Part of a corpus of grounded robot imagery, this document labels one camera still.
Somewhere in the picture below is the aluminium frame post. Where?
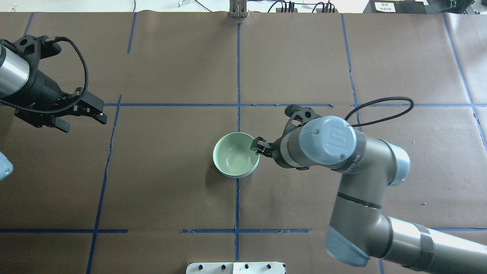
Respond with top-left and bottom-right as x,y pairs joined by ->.
228,0 -> 248,18

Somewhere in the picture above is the green bowl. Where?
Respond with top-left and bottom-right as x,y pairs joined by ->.
212,132 -> 260,178

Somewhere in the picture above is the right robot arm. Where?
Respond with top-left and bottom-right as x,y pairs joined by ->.
250,116 -> 487,274

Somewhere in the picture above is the black power box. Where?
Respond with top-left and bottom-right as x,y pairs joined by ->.
362,0 -> 427,14

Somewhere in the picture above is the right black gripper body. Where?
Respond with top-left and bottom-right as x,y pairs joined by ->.
266,138 -> 286,168

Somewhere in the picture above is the white mounting pillar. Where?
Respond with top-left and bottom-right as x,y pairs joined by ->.
186,261 -> 286,274

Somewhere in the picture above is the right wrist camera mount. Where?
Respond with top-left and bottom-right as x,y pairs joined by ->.
282,104 -> 322,137

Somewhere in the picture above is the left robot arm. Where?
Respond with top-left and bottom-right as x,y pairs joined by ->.
0,36 -> 107,132

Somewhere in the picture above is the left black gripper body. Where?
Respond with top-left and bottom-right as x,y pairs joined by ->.
2,65 -> 71,128

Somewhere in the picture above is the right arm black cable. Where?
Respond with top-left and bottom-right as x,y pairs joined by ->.
344,97 -> 414,127

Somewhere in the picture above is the blue bowl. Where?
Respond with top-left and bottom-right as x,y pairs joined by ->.
226,163 -> 259,178

